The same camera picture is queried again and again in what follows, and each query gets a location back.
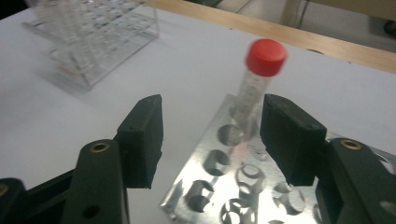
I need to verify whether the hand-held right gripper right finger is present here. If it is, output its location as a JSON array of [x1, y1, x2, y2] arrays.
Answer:
[[259, 92, 328, 188]]

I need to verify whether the perforated metal tube rack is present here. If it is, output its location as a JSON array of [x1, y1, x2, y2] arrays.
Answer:
[[159, 93, 396, 224]]

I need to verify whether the clear plastic tube rack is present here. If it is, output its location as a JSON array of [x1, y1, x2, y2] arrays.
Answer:
[[21, 0, 161, 93]]

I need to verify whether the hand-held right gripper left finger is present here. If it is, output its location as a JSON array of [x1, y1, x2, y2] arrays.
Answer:
[[116, 93, 164, 190]]

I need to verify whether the red-capped test tube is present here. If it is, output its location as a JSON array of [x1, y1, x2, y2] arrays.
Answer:
[[233, 37, 289, 142]]

